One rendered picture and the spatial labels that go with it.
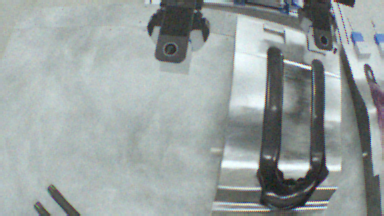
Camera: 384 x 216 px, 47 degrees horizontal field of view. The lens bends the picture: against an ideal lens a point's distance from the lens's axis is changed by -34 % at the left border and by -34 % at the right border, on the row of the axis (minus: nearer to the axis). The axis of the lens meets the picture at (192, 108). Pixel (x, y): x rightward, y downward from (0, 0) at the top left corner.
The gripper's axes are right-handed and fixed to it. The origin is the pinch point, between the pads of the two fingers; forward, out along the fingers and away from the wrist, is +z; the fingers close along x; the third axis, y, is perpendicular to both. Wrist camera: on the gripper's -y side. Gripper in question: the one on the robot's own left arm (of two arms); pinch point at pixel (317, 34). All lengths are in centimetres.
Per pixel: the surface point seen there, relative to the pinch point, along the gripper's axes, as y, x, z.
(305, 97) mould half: -14.1, 3.7, 3.1
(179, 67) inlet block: -14.2, 27.5, -4.8
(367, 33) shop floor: 66, -43, 112
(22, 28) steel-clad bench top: 1, 78, 3
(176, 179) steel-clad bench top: -31.2, 27.3, 5.9
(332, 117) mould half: -17.4, -4.1, 3.8
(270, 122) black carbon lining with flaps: -20.4, 11.3, 1.0
